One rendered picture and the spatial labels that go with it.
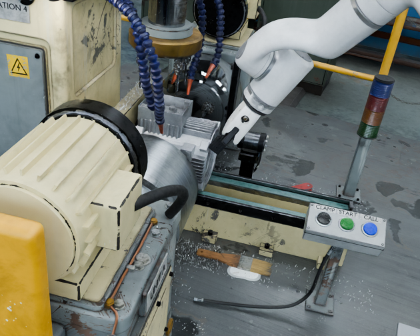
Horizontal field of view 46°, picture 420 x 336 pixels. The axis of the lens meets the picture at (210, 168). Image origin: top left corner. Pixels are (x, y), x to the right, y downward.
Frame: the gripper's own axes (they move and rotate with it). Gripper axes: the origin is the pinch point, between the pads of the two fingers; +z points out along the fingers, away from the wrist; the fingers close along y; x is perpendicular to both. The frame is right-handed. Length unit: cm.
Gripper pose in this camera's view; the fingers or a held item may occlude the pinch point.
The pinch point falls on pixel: (218, 145)
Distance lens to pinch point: 127.6
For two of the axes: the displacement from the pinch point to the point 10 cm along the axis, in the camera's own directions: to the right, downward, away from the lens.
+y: 2.2, -4.9, 8.4
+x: -7.8, -6.0, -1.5
